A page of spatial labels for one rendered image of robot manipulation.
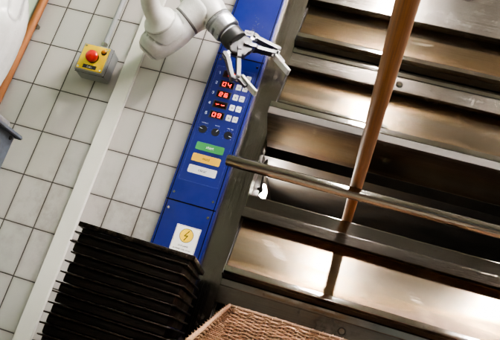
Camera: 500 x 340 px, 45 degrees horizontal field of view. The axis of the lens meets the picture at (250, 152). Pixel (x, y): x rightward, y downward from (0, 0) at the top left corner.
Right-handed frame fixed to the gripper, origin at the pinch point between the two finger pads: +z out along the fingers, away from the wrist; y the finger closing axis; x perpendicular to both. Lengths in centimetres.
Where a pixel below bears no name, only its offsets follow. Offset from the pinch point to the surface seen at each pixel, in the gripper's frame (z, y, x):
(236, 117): 0.9, 11.5, -10.5
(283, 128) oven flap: 14.3, 6.3, -1.8
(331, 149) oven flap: 27.7, -2.3, -3.5
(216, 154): 6.4, 23.7, -13.2
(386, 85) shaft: 37, 33, 80
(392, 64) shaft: 36, 35, 87
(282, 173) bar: 29.2, 28.6, 23.7
